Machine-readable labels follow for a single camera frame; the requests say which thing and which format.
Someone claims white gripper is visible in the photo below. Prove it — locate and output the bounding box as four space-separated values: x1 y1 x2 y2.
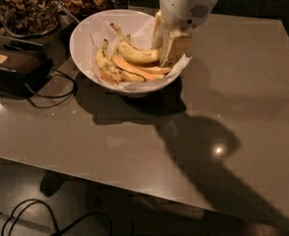
151 0 217 67

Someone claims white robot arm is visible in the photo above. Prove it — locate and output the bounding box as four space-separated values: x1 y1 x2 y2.
151 0 217 67

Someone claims small right yellow banana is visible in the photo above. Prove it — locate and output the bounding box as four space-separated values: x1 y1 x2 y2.
134 65 172 75

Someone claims white bowl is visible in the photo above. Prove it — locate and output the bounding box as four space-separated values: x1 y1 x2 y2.
70 10 192 97

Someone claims orange-toned middle banana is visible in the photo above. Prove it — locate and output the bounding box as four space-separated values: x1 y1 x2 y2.
111 53 166 81

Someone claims left spotted yellow banana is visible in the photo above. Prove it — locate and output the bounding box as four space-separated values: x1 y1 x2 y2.
95 39 145 85

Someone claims white paper liner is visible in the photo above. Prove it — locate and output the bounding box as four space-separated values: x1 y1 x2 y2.
82 11 192 97

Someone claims metal stand under jars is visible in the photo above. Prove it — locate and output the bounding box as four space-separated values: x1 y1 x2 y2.
0 15 76 67

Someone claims glass jar of nuts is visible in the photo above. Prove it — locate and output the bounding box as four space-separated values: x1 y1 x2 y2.
0 0 60 37

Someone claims black device with label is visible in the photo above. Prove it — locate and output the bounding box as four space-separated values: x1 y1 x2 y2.
0 48 53 97

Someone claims black cable on table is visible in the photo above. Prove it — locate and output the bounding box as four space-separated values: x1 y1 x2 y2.
23 67 79 110

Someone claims black cable on floor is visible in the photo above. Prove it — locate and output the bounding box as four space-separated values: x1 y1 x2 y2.
0 190 114 236

